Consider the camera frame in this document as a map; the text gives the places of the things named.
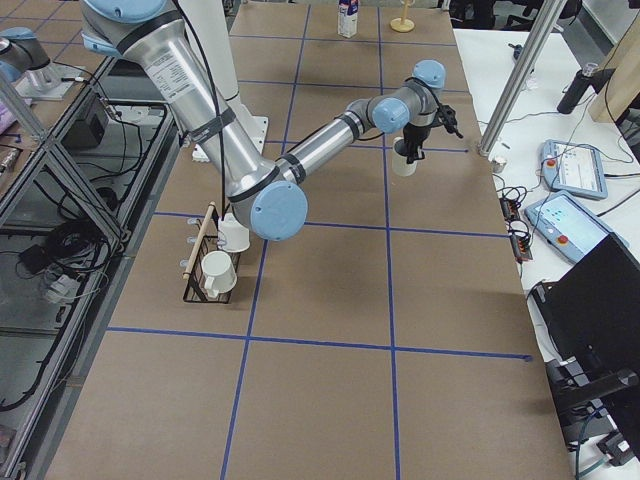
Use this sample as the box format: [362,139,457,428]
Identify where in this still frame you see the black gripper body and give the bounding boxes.
[403,124,431,150]

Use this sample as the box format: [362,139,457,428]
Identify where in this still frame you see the white handled mug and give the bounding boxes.
[391,137,417,177]

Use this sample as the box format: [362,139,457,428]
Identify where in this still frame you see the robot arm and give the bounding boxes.
[80,1,457,241]
[1,27,73,101]

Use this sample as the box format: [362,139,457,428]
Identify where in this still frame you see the wooden cup tree stand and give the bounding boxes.
[389,0,415,33]

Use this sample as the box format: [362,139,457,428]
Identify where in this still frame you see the blue white milk carton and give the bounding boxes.
[337,0,359,38]

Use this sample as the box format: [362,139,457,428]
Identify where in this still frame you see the far teach pendant tablet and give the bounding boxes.
[540,139,608,200]

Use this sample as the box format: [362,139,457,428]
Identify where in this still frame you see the teach pendant tablet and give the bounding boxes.
[524,190,616,264]
[540,139,608,200]

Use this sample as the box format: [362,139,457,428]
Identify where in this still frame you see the near teach pendant tablet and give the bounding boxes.
[524,190,616,264]

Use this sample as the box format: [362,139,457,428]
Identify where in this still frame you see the black water bottle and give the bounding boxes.
[556,62,598,114]

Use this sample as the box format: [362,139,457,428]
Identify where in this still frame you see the brown paper table cover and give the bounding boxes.
[47,3,571,479]

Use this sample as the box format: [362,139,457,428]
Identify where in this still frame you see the white bowl on rack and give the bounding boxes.
[217,213,250,253]

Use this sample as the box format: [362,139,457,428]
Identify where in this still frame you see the white mug on rack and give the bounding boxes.
[200,251,237,298]

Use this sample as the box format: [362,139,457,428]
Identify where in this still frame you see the black laptop monitor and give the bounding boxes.
[530,234,639,385]

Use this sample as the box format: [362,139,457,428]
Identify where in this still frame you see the aluminium frame post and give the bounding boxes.
[477,1,566,157]

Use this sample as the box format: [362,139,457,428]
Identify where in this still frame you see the black wire dish rack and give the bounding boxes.
[182,202,250,304]

